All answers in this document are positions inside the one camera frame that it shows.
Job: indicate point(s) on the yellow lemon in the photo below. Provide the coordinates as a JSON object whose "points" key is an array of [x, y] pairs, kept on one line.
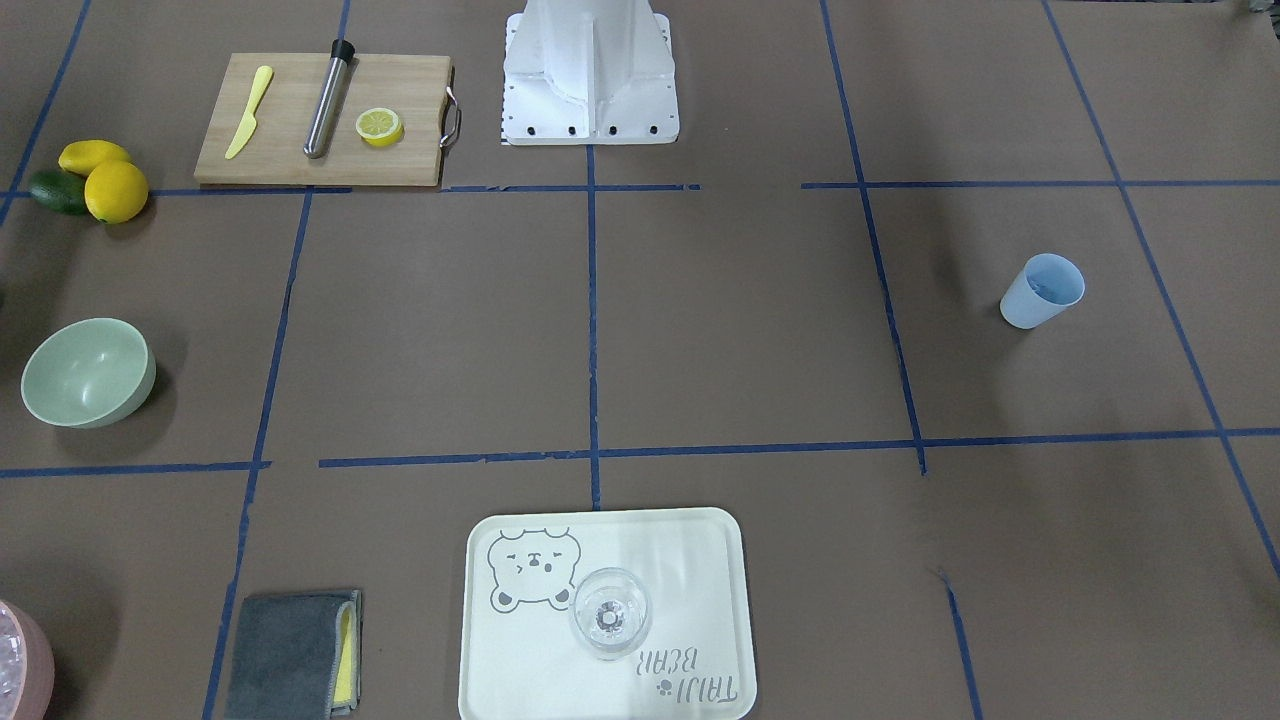
{"points": [[115, 192], [82, 157]]}

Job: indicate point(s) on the clear glass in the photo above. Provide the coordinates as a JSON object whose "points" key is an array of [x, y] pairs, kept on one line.
{"points": [[611, 613]]}

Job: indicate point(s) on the grey folded cloth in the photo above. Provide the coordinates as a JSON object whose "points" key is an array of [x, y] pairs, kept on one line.
{"points": [[297, 656]]}

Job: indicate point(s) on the green bowl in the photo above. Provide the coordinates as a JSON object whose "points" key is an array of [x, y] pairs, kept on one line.
{"points": [[89, 374]]}

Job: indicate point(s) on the yellow plastic knife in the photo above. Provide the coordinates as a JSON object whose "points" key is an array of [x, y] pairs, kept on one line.
{"points": [[248, 122]]}

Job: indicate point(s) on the light blue plastic cup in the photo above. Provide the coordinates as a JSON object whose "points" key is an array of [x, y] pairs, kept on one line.
{"points": [[1045, 287]]}

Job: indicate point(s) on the steel muddler black tip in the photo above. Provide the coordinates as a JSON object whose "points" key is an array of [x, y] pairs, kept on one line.
{"points": [[332, 94]]}

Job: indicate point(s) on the half lemon slice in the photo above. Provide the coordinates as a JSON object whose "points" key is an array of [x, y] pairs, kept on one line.
{"points": [[379, 127]]}

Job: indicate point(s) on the wooden cutting board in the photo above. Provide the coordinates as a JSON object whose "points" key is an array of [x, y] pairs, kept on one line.
{"points": [[415, 86]]}

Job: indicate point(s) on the cream bear tray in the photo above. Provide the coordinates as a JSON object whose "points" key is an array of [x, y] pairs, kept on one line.
{"points": [[520, 658]]}

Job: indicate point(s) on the pink bowl with ice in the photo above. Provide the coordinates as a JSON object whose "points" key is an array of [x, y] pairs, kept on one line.
{"points": [[27, 666]]}

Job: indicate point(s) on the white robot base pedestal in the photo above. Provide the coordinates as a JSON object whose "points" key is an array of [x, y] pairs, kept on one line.
{"points": [[589, 73]]}

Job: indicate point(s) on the green lime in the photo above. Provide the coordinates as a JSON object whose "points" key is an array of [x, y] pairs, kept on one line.
{"points": [[60, 191]]}

